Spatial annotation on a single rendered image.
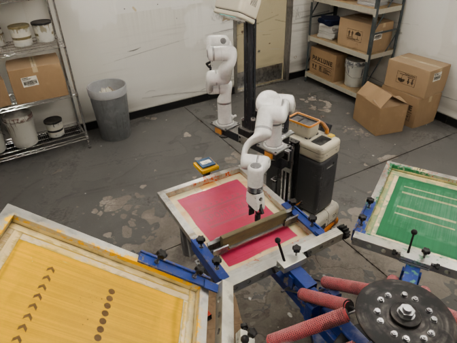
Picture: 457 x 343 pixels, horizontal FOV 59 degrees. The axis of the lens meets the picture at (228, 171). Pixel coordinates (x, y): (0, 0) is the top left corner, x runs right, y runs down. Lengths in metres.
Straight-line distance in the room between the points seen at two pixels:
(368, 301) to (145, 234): 2.52
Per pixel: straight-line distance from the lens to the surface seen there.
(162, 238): 3.56
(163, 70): 5.56
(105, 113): 4.95
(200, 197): 2.37
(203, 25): 5.67
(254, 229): 2.02
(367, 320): 1.39
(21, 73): 4.68
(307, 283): 1.80
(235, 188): 2.43
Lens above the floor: 2.39
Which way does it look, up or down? 34 degrees down
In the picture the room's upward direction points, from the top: 2 degrees counter-clockwise
